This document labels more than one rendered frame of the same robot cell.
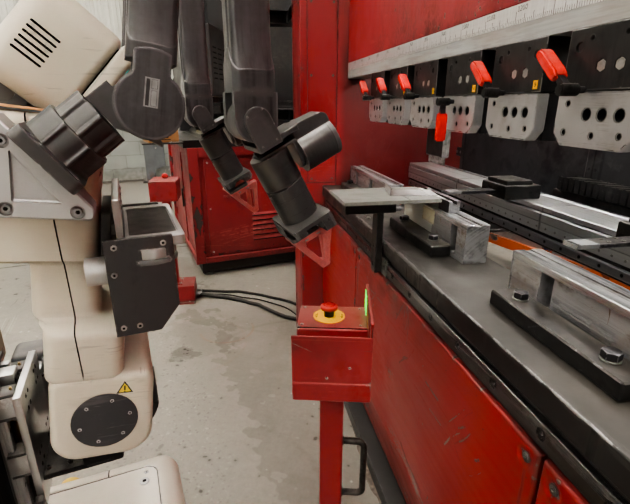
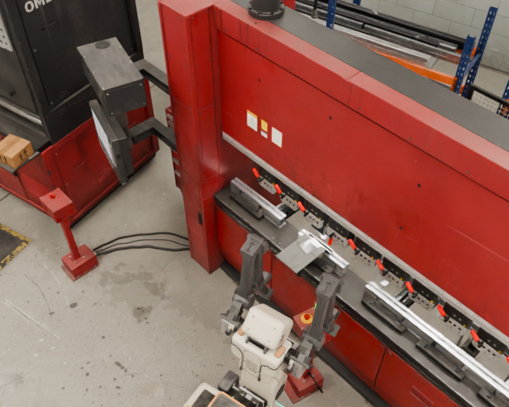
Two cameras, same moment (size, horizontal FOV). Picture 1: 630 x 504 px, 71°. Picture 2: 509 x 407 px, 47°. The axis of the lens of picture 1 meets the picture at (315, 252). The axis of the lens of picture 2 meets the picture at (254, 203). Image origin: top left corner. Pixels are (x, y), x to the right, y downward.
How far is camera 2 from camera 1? 2.96 m
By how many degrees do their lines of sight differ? 39
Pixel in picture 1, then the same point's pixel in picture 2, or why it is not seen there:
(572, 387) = (392, 333)
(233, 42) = (328, 319)
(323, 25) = (208, 120)
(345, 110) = (222, 153)
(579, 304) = (388, 307)
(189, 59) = (259, 277)
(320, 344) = not seen: hidden behind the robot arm
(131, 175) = not seen: outside the picture
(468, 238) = (342, 270)
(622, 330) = (399, 316)
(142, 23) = (319, 333)
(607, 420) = (400, 341)
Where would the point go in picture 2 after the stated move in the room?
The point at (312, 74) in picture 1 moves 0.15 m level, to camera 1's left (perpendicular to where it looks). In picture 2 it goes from (204, 147) to (183, 155)
